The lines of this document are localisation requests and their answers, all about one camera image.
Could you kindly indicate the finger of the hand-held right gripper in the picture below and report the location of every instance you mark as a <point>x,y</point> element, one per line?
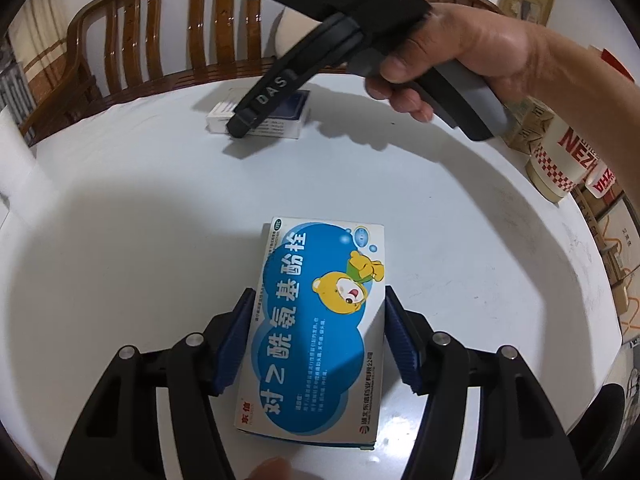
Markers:
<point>245,120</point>

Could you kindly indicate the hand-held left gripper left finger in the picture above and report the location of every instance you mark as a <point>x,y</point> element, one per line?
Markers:
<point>235,345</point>

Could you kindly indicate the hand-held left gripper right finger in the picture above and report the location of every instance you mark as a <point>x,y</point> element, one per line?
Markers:
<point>400,340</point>

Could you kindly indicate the white and dark blue box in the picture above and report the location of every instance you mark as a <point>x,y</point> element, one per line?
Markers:
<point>285,110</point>

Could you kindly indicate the blue white bear print box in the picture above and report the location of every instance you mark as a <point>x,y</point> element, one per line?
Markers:
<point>310,360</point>

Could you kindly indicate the person's right forearm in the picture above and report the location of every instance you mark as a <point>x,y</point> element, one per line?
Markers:
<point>575,80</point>

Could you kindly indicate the person's right hand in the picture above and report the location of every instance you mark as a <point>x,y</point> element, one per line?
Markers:
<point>475,40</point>

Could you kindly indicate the person's left hand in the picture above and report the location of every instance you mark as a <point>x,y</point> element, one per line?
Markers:
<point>272,470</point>

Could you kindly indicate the beige cushion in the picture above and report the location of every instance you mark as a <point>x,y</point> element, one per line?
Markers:
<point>295,30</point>

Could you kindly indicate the grey door hanging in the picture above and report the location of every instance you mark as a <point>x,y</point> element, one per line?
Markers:
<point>527,2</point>

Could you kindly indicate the brown wooden bench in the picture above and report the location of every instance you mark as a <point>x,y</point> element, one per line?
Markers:
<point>125,35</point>

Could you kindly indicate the brown cardboard tissue box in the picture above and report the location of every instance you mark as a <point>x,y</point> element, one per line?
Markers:
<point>530,125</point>

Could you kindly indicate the white cartoon print bucket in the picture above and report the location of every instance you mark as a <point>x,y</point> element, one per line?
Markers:
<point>555,165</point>

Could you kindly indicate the printed cardboard box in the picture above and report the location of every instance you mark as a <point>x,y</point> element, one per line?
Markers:
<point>620,285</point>

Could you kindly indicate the grey radiator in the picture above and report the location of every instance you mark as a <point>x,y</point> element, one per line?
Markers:
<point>15,85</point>

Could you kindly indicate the white cylinder container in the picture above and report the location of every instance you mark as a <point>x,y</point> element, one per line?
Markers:
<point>15,170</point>

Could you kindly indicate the open brown cardboard box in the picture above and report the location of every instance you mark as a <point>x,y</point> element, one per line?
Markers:
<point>600,215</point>

